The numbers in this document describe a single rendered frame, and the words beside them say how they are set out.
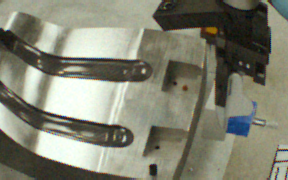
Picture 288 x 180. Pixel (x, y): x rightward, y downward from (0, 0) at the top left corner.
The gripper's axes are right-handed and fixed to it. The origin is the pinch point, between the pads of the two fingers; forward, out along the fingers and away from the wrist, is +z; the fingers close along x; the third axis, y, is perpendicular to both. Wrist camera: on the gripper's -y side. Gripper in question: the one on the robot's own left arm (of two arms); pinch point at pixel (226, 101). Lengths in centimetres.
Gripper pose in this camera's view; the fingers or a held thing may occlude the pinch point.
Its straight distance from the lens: 106.5
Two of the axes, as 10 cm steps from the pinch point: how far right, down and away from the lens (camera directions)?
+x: 3.5, -6.8, 6.5
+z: 0.1, 6.9, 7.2
